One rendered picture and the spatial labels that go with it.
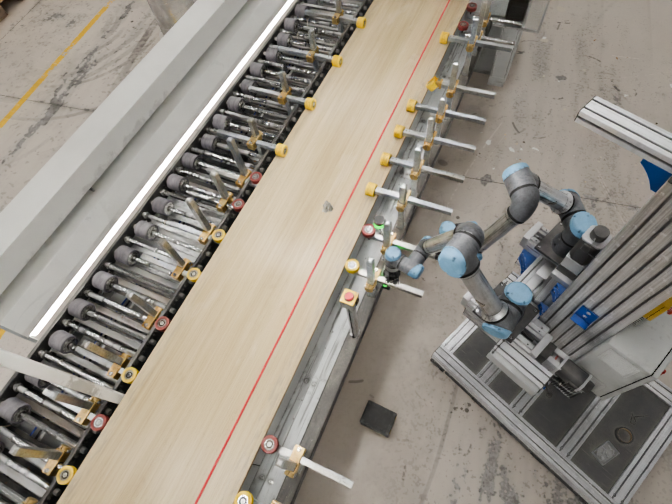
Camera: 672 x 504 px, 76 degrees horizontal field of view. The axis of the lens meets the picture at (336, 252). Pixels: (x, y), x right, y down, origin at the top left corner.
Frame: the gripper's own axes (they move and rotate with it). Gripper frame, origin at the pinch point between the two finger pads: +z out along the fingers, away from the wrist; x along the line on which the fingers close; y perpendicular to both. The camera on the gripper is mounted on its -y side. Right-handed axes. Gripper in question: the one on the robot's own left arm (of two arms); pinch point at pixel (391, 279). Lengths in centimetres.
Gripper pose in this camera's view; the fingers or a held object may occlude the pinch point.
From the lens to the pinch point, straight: 236.8
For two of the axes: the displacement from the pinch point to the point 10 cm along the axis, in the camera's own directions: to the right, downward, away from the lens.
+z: 0.9, 4.8, 8.7
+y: -0.6, 8.8, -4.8
